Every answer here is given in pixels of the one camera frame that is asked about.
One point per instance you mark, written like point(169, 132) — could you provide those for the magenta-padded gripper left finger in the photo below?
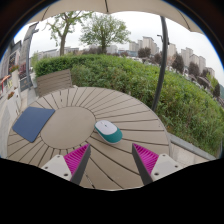
point(76, 159)

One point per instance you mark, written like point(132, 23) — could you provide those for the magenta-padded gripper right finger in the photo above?
point(147, 159)

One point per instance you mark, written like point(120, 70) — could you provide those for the white and teal computer mouse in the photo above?
point(107, 130)

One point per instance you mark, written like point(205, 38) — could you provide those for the blue mouse pad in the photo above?
point(32, 122)

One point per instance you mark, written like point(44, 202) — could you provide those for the green hedge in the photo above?
point(133, 83)

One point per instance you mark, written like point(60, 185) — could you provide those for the slatted beige chair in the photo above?
point(53, 81)

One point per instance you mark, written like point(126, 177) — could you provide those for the white planter with flowers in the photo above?
point(10, 95)
point(15, 76)

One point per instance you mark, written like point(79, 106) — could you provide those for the dark curved parasol pole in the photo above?
point(162, 66)

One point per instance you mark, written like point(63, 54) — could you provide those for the distant apartment buildings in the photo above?
point(191, 58)

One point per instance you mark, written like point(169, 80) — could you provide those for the tall grey banner sign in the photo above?
point(26, 56)

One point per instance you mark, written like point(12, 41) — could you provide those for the grey storefront building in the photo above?
point(7, 63)

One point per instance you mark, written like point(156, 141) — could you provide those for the thin leaning tree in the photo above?
point(62, 36)

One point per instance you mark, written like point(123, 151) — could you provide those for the round bushy tree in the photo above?
point(104, 31)

